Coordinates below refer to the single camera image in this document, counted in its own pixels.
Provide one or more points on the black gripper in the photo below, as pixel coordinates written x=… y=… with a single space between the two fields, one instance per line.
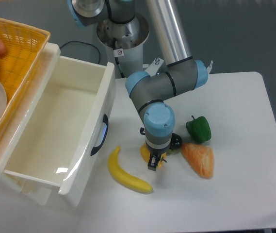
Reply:
x=156 y=150

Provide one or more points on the yellow bell pepper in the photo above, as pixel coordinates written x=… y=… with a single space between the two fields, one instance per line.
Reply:
x=145 y=154

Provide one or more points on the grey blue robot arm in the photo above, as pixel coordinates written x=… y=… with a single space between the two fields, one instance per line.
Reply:
x=148 y=93

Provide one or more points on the green bell pepper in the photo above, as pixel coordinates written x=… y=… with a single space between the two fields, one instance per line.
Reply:
x=199 y=129

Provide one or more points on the dark purple grape bunch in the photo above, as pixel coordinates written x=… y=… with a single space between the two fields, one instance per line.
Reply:
x=175 y=144

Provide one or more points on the yellow banana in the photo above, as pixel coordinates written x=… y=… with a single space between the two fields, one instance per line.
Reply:
x=124 y=178

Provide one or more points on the orange bread slice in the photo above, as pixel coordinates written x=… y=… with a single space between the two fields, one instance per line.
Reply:
x=200 y=158

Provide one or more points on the white plastic drawer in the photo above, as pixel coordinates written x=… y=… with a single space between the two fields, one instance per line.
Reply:
x=68 y=127

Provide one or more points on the white drawer cabinet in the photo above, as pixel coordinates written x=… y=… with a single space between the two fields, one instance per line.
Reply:
x=14 y=121

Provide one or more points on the yellow woven basket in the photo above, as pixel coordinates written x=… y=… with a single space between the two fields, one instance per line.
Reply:
x=25 y=44

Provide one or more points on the metal mounting bracket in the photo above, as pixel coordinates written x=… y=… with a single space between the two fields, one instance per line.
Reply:
x=153 y=68

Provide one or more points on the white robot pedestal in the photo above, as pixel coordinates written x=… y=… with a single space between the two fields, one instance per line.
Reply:
x=124 y=44

